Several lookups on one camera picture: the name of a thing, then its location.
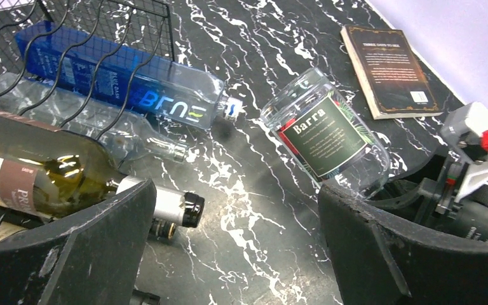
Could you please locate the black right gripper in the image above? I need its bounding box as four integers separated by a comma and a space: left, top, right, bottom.
370, 156, 488, 243

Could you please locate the blue glass bottle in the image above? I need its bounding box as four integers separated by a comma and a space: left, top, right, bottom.
14, 20, 243, 130

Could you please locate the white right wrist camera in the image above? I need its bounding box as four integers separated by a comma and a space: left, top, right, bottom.
440, 102, 488, 203

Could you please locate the brown booklet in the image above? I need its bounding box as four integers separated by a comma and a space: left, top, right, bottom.
341, 25, 444, 120

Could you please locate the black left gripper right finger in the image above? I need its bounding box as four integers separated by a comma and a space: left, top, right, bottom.
318, 186, 488, 304

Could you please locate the clear bottle white cap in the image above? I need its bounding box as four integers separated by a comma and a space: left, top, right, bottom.
260, 67, 390, 199

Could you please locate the olive green wine bottle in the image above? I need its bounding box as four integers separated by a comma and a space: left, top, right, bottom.
0, 105, 206, 229

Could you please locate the square clear bottle black cap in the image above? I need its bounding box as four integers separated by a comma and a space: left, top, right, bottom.
149, 219, 178, 240

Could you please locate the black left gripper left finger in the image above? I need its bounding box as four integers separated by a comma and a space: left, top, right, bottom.
0, 182, 158, 304

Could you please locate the black wire wine rack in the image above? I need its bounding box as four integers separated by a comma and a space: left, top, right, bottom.
0, 1, 180, 123

